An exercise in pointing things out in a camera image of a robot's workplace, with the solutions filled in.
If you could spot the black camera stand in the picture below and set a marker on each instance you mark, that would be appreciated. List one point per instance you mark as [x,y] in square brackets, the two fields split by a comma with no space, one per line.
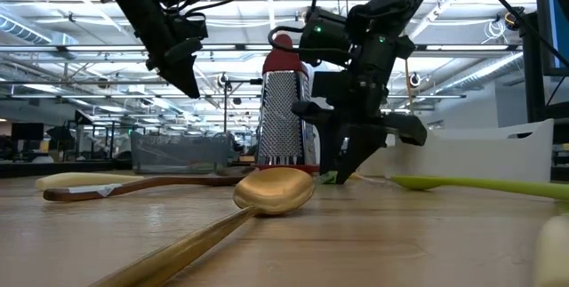
[225,105]

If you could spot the black background monitor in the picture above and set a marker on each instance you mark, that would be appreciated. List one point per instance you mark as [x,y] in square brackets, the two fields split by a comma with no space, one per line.
[27,131]

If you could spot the red-topped steel box grater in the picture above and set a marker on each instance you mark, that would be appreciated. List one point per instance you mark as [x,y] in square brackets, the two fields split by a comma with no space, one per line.
[280,114]

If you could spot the black aluminium frame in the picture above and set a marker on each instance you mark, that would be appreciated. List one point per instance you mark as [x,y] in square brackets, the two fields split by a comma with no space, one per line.
[66,168]

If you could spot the gold metal spoon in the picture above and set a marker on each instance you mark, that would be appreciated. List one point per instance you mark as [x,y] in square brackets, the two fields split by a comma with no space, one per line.
[275,189]

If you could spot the white plastic bin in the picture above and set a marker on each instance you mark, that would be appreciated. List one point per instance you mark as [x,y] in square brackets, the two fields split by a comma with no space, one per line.
[467,158]

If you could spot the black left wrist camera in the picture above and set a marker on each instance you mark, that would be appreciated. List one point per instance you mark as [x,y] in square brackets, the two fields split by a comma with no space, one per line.
[189,26]

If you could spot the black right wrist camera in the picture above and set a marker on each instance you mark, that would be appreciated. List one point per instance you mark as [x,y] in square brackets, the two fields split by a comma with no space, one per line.
[331,86]

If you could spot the computer cart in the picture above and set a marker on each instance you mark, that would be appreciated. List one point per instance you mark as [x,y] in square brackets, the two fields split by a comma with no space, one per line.
[533,78]

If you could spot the dark wooden spoon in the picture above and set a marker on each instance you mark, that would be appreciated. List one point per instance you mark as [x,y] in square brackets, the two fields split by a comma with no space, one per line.
[133,186]

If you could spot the black computer monitor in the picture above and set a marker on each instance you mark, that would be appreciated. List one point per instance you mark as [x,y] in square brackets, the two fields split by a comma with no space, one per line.
[542,11]

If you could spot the lime green silicone spoon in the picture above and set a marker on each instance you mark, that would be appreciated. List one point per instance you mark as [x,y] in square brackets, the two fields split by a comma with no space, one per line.
[422,182]

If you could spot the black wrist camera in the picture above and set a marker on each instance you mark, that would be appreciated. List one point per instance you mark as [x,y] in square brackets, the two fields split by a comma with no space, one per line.
[189,26]
[331,86]

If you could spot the gray plastic bin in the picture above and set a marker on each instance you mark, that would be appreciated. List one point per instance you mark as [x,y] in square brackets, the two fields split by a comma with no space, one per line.
[178,153]

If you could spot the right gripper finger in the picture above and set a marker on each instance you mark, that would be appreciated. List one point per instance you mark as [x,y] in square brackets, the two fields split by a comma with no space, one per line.
[332,149]
[358,145]

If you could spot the green silicone spatula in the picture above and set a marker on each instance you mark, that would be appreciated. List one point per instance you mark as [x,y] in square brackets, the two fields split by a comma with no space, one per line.
[326,177]

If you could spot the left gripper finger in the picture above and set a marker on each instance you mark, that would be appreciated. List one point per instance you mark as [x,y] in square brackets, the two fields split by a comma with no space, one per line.
[184,80]

